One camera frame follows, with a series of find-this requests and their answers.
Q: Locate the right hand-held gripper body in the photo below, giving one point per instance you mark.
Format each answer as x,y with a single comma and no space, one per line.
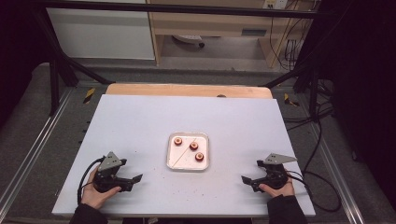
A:
274,174

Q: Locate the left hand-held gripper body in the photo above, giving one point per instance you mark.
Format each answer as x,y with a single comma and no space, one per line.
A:
107,177

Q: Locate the white square tray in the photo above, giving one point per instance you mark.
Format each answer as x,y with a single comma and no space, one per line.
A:
186,160

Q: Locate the thin wooden skewer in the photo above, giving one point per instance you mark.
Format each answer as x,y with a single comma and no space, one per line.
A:
183,152

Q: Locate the red hawthorn piece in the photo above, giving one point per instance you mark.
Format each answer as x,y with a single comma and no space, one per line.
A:
199,156
178,141
194,145

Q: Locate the person's right hand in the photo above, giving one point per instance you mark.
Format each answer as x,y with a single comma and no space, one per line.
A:
280,191

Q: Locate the person's left hand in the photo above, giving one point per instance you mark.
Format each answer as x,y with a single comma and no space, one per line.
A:
93,196

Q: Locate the yellow black tape strip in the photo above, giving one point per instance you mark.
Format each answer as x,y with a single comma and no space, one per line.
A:
89,95
290,100

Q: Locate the wooden table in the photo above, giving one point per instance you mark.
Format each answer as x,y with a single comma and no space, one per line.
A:
186,90

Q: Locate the white cabinet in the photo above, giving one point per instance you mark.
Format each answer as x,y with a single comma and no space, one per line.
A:
99,34

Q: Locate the white chair base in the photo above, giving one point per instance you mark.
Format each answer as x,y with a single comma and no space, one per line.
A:
190,39

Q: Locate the light wooden desk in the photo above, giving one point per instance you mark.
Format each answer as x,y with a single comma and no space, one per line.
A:
211,23

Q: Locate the aluminium floor rail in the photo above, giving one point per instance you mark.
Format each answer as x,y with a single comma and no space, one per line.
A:
336,174
34,146

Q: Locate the white wall socket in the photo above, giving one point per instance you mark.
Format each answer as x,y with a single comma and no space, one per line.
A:
275,3

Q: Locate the black metal frame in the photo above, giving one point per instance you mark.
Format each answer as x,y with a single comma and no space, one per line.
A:
174,8

